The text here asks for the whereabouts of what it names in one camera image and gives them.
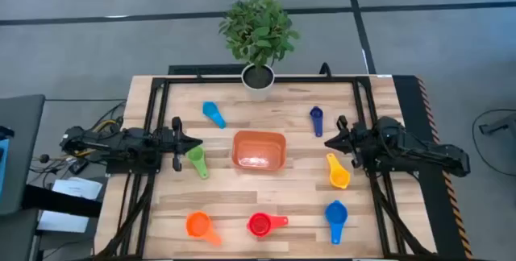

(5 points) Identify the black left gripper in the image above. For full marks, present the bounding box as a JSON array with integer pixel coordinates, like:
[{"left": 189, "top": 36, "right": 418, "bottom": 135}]
[{"left": 160, "top": 116, "right": 204, "bottom": 172}]

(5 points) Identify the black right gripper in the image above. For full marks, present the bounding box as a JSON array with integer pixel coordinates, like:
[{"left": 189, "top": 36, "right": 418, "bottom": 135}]
[{"left": 324, "top": 114, "right": 376, "bottom": 169}]

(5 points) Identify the green measuring cup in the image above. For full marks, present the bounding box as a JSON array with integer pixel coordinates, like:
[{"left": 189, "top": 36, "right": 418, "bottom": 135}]
[{"left": 185, "top": 145, "right": 210, "bottom": 180}]

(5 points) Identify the small navy measuring cup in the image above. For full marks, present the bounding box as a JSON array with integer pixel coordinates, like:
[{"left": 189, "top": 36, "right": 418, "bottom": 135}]
[{"left": 309, "top": 106, "right": 325, "bottom": 138}]

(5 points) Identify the yellow measuring cup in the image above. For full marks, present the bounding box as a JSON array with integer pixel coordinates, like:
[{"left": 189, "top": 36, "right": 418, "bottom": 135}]
[{"left": 326, "top": 152, "right": 352, "bottom": 190}]

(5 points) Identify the cyan measuring cup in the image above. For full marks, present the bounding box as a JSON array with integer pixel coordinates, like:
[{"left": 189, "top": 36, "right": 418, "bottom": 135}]
[{"left": 202, "top": 101, "right": 227, "bottom": 130}]

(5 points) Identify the large blue measuring cup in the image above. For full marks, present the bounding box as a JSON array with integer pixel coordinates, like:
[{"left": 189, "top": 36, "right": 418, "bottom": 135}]
[{"left": 324, "top": 200, "right": 349, "bottom": 246}]

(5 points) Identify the orange measuring cup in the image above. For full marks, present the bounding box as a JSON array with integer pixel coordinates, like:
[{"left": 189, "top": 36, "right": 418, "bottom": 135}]
[{"left": 185, "top": 211, "right": 223, "bottom": 247}]

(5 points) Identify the red measuring cup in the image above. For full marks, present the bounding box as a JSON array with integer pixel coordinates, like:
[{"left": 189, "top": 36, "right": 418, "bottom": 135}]
[{"left": 246, "top": 212, "right": 289, "bottom": 238}]

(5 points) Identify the orange plastic basket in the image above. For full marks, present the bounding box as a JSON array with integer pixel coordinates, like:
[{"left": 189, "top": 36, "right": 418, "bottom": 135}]
[{"left": 231, "top": 130, "right": 288, "bottom": 172}]

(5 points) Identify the black grate strip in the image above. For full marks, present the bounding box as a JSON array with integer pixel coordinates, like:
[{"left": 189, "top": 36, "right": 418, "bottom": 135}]
[{"left": 168, "top": 64, "right": 248, "bottom": 76}]

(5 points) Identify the black hazard-striped mat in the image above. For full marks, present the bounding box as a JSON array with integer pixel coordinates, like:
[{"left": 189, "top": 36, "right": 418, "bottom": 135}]
[{"left": 393, "top": 74, "right": 475, "bottom": 260}]

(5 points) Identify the white plant pot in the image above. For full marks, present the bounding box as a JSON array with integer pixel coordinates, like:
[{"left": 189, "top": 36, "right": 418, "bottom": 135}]
[{"left": 240, "top": 63, "right": 277, "bottom": 102}]

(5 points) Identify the black power adapter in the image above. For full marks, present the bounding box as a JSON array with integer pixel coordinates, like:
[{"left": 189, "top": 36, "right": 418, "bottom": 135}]
[{"left": 68, "top": 159, "right": 90, "bottom": 176}]

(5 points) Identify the white paper sheet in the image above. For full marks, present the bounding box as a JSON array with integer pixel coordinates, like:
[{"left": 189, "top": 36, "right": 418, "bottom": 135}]
[
  {"left": 36, "top": 209, "right": 90, "bottom": 234},
  {"left": 51, "top": 176, "right": 104, "bottom": 201}
]

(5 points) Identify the green leafy plant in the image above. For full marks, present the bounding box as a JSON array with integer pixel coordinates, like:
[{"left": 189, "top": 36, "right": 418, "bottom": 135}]
[{"left": 218, "top": 0, "right": 302, "bottom": 68}]

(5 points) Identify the black desk beam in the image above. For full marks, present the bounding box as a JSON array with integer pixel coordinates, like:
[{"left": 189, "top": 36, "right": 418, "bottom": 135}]
[{"left": 22, "top": 184, "right": 102, "bottom": 218}]

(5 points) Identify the grey stand base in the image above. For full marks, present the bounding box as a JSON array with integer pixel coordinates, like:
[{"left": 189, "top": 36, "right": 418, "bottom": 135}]
[{"left": 478, "top": 111, "right": 516, "bottom": 137}]

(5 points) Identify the blue box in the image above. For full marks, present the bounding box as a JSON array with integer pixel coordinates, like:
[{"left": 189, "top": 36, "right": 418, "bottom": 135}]
[{"left": 0, "top": 138, "right": 10, "bottom": 204}]

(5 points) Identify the grey panel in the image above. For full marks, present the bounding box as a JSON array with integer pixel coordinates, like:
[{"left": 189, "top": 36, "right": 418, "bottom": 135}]
[{"left": 0, "top": 208, "right": 40, "bottom": 261}]

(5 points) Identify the black metal table frame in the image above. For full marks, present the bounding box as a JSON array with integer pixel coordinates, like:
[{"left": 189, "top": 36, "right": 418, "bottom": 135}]
[{"left": 94, "top": 76, "right": 440, "bottom": 261}]

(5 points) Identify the yellow cable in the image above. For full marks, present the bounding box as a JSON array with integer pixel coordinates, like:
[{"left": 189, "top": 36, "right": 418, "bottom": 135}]
[{"left": 72, "top": 118, "right": 122, "bottom": 158}]

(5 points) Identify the black floor cable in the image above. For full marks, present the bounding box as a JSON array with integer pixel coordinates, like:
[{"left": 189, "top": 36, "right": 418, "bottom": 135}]
[{"left": 471, "top": 108, "right": 516, "bottom": 177}]

